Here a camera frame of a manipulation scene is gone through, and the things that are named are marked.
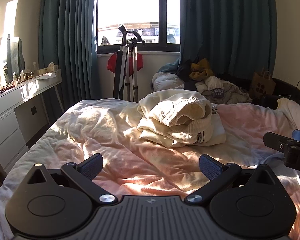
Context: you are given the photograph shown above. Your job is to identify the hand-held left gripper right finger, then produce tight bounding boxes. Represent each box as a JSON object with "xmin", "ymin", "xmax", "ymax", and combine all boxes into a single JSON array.
[{"xmin": 184, "ymin": 154, "xmax": 274, "ymax": 205}]

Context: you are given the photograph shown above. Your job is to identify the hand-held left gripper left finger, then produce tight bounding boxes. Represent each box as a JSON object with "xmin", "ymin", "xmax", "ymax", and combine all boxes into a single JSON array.
[{"xmin": 27, "ymin": 153, "xmax": 117, "ymax": 205}]

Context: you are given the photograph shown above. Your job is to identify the cream sweatpants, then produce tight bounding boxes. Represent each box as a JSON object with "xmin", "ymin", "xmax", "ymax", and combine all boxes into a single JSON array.
[{"xmin": 137, "ymin": 89, "xmax": 227, "ymax": 148}]

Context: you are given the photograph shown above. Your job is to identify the pile of grey clothes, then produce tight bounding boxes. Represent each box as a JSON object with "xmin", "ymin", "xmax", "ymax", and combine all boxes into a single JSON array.
[{"xmin": 190, "ymin": 75, "xmax": 253, "ymax": 105}]

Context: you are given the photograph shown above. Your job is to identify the cream pillow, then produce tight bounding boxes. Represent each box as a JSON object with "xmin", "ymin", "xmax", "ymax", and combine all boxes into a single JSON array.
[{"xmin": 276, "ymin": 97, "xmax": 300, "ymax": 122}]

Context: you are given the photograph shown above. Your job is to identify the pale pink bed sheet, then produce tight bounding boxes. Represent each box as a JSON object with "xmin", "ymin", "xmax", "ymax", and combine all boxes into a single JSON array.
[{"xmin": 0, "ymin": 97, "xmax": 300, "ymax": 240}]

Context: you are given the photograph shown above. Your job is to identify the black sofa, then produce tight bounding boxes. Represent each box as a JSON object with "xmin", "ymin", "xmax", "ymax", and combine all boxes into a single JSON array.
[{"xmin": 215, "ymin": 74, "xmax": 300, "ymax": 108}]

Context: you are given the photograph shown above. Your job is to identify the brown paper bag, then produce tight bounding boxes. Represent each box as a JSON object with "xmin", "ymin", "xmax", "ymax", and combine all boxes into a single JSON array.
[{"xmin": 249, "ymin": 67, "xmax": 276, "ymax": 100}]

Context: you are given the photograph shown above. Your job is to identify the white duvet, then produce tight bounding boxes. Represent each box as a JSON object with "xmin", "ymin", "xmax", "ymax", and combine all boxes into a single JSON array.
[{"xmin": 152, "ymin": 71, "xmax": 192, "ymax": 92}]

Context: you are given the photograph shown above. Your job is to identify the black folded board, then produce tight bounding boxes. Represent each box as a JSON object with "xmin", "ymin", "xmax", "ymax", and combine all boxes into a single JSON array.
[{"xmin": 113, "ymin": 50, "xmax": 127, "ymax": 99}]

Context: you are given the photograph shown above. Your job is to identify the yellow garment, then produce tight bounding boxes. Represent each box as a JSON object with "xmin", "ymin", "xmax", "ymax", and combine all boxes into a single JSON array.
[{"xmin": 189, "ymin": 59, "xmax": 214, "ymax": 81}]

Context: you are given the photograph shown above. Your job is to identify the white desk with drawers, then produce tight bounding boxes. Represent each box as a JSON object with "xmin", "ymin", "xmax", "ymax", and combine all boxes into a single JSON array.
[{"xmin": 0, "ymin": 69, "xmax": 63, "ymax": 179}]

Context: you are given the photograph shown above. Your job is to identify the silver tripod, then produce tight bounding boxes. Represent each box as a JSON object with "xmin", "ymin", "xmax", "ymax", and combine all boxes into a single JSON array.
[{"xmin": 117, "ymin": 24, "xmax": 146, "ymax": 103}]

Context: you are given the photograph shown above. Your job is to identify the red cloth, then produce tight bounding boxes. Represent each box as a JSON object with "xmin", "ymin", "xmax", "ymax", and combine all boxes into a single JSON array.
[{"xmin": 107, "ymin": 54, "xmax": 144, "ymax": 73}]

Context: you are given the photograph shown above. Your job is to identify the tissue box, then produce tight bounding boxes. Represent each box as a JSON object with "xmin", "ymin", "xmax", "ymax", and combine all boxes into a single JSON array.
[{"xmin": 37, "ymin": 62, "xmax": 59, "ymax": 76}]

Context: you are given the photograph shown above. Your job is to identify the group of cosmetic bottles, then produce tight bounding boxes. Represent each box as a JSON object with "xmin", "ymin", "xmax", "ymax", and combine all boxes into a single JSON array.
[{"xmin": 11, "ymin": 70, "xmax": 35, "ymax": 86}]

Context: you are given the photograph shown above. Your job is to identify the teal curtain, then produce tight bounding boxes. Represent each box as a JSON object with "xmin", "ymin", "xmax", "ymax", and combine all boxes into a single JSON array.
[
  {"xmin": 177, "ymin": 0, "xmax": 277, "ymax": 80},
  {"xmin": 38, "ymin": 0, "xmax": 99, "ymax": 113}
]

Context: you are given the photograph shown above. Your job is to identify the rectangular desk mirror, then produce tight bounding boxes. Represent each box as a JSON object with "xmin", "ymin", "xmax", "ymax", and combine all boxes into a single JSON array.
[{"xmin": 6, "ymin": 34, "xmax": 22, "ymax": 84}]

